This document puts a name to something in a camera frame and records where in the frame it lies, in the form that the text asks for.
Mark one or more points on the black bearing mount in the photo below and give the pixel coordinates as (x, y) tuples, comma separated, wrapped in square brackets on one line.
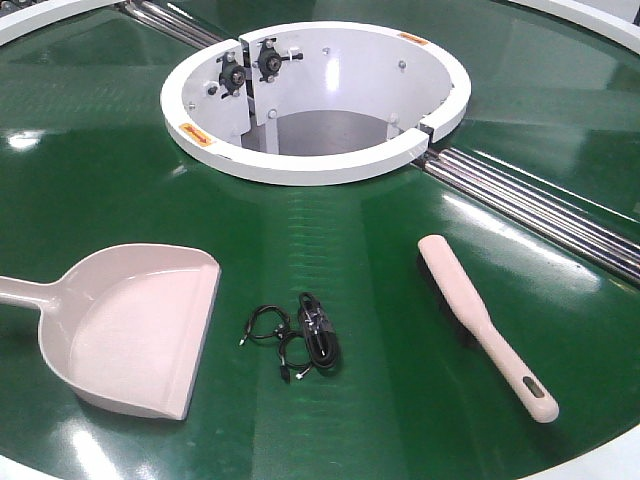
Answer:
[(232, 76), (269, 61)]

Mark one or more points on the green conveyor belt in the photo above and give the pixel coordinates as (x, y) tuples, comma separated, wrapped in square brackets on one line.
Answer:
[(332, 352)]

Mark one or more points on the chrome roller bars right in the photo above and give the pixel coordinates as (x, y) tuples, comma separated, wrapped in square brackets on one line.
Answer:
[(542, 212)]

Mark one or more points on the pink hand brush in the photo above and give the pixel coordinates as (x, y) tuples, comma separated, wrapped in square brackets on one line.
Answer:
[(469, 309)]

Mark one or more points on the white inner ring guard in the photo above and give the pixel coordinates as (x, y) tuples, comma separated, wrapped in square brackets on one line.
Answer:
[(362, 102)]

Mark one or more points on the orange warning sticker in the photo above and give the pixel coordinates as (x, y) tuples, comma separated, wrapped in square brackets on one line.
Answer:
[(413, 38), (197, 135)]

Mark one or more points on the orange warning sticker back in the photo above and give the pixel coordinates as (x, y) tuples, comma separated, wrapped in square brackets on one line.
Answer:
[(413, 38)]

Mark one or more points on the black bearing mount left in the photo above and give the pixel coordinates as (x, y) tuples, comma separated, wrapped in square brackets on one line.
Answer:
[(232, 76)]

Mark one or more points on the chrome roller bars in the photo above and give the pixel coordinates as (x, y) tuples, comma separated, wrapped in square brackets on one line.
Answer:
[(170, 22), (542, 212)]

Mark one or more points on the pink plastic dustpan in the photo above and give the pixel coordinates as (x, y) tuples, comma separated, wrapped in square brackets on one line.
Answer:
[(125, 327)]

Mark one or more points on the black bearing mount right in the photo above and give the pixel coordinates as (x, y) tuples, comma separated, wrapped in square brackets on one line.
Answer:
[(269, 61)]

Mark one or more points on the orange warning sticker front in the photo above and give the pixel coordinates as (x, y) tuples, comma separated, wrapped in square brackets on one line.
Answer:
[(197, 135)]

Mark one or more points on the chrome roller bars left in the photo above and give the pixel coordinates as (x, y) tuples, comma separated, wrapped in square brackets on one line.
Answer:
[(170, 22)]

